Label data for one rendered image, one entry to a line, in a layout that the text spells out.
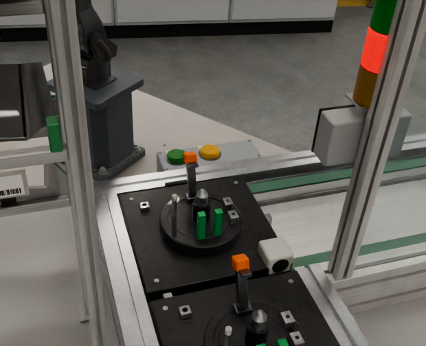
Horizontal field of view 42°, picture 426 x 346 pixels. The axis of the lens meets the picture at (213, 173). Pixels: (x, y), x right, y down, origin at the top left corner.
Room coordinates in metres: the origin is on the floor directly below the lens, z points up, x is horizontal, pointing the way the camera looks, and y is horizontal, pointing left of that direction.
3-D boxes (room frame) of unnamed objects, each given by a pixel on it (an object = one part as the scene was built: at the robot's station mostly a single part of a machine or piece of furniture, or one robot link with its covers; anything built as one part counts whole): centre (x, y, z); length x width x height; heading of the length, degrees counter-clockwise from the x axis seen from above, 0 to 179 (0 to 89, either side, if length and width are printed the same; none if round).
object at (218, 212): (0.66, -0.01, 1.01); 0.01 x 0.01 x 0.05; 20
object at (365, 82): (0.65, -0.20, 1.28); 0.05 x 0.05 x 0.05
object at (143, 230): (0.70, 0.02, 0.96); 0.24 x 0.24 x 0.02; 20
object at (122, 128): (1.03, 0.26, 0.96); 0.15 x 0.15 x 0.20; 58
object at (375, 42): (0.65, -0.20, 1.33); 0.05 x 0.05 x 0.05
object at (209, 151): (0.93, 0.01, 0.96); 0.04 x 0.04 x 0.02
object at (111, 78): (1.03, 0.26, 1.09); 0.07 x 0.07 x 0.06; 58
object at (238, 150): (0.93, 0.01, 0.93); 0.21 x 0.07 x 0.06; 110
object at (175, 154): (0.91, 0.07, 0.96); 0.04 x 0.04 x 0.02
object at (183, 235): (0.70, 0.02, 0.98); 0.14 x 0.14 x 0.02
